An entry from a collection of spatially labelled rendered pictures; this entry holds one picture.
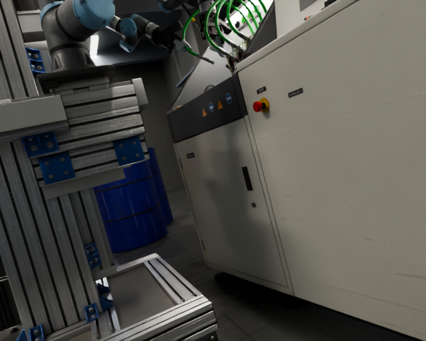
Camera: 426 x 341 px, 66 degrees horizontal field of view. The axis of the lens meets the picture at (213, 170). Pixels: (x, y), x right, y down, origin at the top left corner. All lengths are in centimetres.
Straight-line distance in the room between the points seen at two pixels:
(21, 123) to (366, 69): 89
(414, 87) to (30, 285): 128
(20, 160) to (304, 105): 96
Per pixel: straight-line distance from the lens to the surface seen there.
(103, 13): 112
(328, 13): 98
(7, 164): 131
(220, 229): 164
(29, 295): 135
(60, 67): 116
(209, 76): 201
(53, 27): 121
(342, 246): 110
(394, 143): 90
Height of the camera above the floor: 69
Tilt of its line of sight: 3 degrees down
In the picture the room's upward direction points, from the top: 15 degrees counter-clockwise
